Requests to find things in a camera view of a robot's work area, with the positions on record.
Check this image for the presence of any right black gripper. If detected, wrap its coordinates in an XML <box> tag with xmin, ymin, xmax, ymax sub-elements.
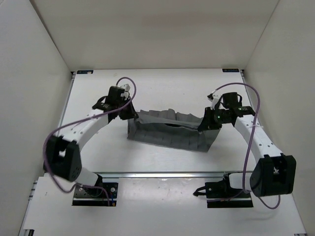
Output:
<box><xmin>198</xmin><ymin>107</ymin><xmax>230</xmax><ymax>131</ymax></box>

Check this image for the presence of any grey pleated skirt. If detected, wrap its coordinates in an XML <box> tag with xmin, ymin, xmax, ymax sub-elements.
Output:
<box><xmin>127</xmin><ymin>109</ymin><xmax>220</xmax><ymax>152</ymax></box>

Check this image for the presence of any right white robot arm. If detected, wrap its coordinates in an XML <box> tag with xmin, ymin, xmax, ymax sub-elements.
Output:
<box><xmin>198</xmin><ymin>92</ymin><xmax>296</xmax><ymax>197</ymax></box>

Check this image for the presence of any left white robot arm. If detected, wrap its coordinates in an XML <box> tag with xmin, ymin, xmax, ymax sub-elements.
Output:
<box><xmin>45</xmin><ymin>84</ymin><xmax>138</xmax><ymax>196</ymax></box>

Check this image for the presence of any blue label back right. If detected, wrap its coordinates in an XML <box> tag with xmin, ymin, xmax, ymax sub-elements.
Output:
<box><xmin>222</xmin><ymin>68</ymin><xmax>240</xmax><ymax>73</ymax></box>

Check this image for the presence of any blue label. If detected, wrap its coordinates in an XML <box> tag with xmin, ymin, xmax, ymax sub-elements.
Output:
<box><xmin>76</xmin><ymin>70</ymin><xmax>94</xmax><ymax>74</ymax></box>
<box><xmin>222</xmin><ymin>68</ymin><xmax>240</xmax><ymax>73</ymax></box>

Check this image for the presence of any blue label back left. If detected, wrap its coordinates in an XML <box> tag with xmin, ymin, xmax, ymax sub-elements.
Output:
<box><xmin>76</xmin><ymin>70</ymin><xmax>94</xmax><ymax>74</ymax></box>

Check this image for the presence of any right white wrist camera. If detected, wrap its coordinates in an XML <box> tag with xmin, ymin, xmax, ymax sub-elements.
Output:
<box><xmin>207</xmin><ymin>90</ymin><xmax>221</xmax><ymax>102</ymax></box>

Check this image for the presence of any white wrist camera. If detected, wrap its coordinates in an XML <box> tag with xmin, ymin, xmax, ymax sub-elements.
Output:
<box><xmin>207</xmin><ymin>90</ymin><xmax>221</xmax><ymax>102</ymax></box>
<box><xmin>120</xmin><ymin>84</ymin><xmax>130</xmax><ymax>92</ymax></box>

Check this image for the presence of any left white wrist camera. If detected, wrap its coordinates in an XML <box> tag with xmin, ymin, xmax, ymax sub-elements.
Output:
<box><xmin>120</xmin><ymin>84</ymin><xmax>130</xmax><ymax>92</ymax></box>

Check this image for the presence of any aluminium rail front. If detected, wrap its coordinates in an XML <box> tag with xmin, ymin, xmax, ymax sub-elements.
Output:
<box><xmin>98</xmin><ymin>172</ymin><xmax>240</xmax><ymax>178</ymax></box>

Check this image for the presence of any aluminium rail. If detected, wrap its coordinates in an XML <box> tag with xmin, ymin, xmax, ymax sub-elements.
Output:
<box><xmin>98</xmin><ymin>172</ymin><xmax>240</xmax><ymax>178</ymax></box>
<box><xmin>45</xmin><ymin>71</ymin><xmax>76</xmax><ymax>176</ymax></box>

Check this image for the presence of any aluminium rail left side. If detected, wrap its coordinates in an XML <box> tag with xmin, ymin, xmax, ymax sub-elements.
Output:
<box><xmin>45</xmin><ymin>71</ymin><xmax>76</xmax><ymax>176</ymax></box>

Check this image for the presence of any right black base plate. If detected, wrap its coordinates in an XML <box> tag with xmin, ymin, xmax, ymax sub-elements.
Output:
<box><xmin>205</xmin><ymin>180</ymin><xmax>253</xmax><ymax>208</ymax></box>

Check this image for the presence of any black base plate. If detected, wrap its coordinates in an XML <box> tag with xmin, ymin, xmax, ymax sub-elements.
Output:
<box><xmin>72</xmin><ymin>180</ymin><xmax>119</xmax><ymax>207</ymax></box>
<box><xmin>205</xmin><ymin>180</ymin><xmax>253</xmax><ymax>208</ymax></box>

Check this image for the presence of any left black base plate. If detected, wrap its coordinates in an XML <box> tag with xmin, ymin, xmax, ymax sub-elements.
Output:
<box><xmin>72</xmin><ymin>180</ymin><xmax>119</xmax><ymax>207</ymax></box>

